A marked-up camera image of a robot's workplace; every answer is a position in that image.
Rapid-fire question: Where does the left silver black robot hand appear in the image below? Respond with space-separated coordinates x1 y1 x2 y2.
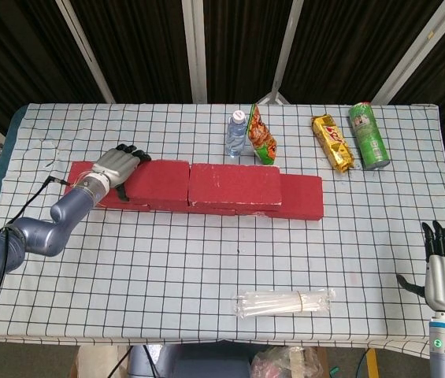
91 143 152 202

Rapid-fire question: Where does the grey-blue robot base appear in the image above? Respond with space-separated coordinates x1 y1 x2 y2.
127 344 253 378

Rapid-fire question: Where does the small clear water bottle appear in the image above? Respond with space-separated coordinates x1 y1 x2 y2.
226 109 247 158

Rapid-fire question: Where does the white black checkered tablecloth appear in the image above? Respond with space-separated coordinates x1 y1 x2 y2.
0 102 445 351

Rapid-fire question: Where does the orange green snack bag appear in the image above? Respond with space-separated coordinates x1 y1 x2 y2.
247 103 278 172

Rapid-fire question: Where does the green chip can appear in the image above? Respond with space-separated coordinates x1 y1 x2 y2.
348 101 391 171

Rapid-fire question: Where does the clear wrapped straw bundle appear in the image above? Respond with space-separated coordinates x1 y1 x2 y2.
232 289 336 319

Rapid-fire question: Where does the crumpled clear plastic bag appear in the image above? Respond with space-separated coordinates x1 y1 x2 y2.
251 346 324 378

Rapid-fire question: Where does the gold biscuit pack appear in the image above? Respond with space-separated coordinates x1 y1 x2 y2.
310 114 355 175

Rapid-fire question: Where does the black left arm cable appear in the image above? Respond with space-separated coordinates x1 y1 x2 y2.
0 176 72 378

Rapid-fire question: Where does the white metal frame post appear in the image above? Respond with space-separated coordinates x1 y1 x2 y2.
371 0 445 106
55 0 116 104
181 0 210 105
259 0 306 106

